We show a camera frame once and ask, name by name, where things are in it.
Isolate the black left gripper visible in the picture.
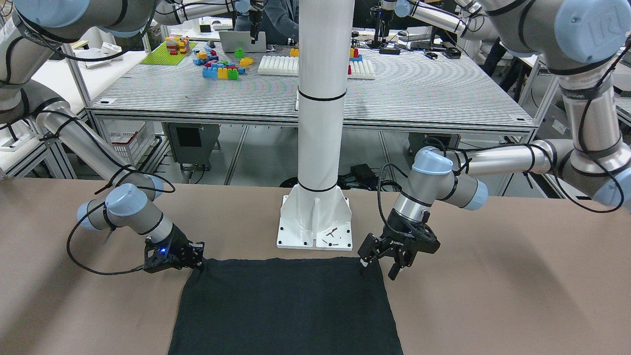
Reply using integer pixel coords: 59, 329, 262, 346
357, 210, 440, 281

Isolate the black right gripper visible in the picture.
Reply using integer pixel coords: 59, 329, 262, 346
144, 225, 205, 273

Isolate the black t-shirt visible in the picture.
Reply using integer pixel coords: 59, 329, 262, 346
168, 257, 403, 355

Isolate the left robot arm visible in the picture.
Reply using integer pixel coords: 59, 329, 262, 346
358, 0, 630, 279

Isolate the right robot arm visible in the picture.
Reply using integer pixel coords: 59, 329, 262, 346
1, 0, 354, 273

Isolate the white plastic basket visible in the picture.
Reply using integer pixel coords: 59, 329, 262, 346
105, 120, 155, 166

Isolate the striped aluminium workbench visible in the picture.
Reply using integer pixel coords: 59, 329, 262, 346
89, 49, 538, 142

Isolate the pile of coloured blocks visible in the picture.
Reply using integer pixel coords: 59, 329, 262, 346
192, 46, 254, 80

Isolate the green lego baseplate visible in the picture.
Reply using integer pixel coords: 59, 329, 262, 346
139, 42, 198, 66

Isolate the white block tray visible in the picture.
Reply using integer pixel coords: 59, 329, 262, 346
257, 55, 298, 76

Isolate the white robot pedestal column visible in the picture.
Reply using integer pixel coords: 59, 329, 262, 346
276, 0, 354, 251

